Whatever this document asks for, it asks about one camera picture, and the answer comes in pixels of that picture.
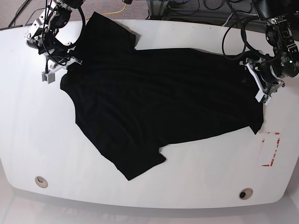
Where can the black t-shirt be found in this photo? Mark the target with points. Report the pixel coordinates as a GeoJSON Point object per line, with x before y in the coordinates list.
{"type": "Point", "coordinates": [130, 103]}

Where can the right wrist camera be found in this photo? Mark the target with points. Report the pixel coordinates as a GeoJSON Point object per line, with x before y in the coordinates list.
{"type": "Point", "coordinates": [48, 77]}

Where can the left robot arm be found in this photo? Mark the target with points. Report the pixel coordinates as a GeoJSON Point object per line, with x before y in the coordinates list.
{"type": "Point", "coordinates": [280, 16]}

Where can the right table cable grommet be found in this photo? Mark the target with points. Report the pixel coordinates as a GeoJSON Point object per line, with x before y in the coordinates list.
{"type": "Point", "coordinates": [246, 193]}

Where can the table cable grommet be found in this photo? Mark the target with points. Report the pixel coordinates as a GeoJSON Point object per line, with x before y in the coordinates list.
{"type": "Point", "coordinates": [246, 193]}
{"type": "Point", "coordinates": [41, 182]}

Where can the red tape rectangle marking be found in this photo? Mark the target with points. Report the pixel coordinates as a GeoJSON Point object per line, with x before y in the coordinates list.
{"type": "Point", "coordinates": [268, 149]}

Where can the left table cable grommet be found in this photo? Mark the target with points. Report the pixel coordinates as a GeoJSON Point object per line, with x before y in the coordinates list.
{"type": "Point", "coordinates": [41, 182]}

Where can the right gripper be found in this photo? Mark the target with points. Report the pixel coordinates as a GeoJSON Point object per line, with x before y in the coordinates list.
{"type": "Point", "coordinates": [59, 57]}

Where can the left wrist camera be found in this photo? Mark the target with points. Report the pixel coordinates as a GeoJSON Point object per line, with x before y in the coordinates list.
{"type": "Point", "coordinates": [261, 97]}

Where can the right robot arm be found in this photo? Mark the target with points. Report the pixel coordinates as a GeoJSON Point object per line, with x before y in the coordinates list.
{"type": "Point", "coordinates": [42, 34]}

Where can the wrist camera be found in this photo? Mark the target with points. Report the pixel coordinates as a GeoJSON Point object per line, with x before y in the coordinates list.
{"type": "Point", "coordinates": [48, 77]}
{"type": "Point", "coordinates": [261, 97]}

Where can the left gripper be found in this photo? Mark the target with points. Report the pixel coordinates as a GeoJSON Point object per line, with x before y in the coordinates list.
{"type": "Point", "coordinates": [263, 74]}

